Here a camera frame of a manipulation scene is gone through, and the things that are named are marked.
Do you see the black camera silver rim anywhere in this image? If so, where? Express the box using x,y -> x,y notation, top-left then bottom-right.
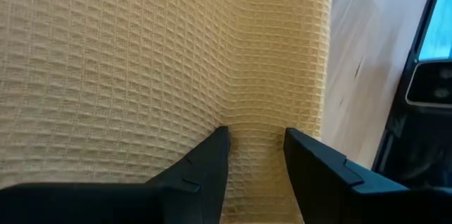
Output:
405,60 -> 452,108

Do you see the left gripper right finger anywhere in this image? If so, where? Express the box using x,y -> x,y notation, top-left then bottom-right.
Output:
284,127 -> 452,224

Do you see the plain orange waffle towel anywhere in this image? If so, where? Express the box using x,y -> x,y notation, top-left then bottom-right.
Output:
0,0 -> 335,224

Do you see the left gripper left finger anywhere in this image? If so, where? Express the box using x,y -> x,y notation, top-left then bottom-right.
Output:
0,126 -> 230,224

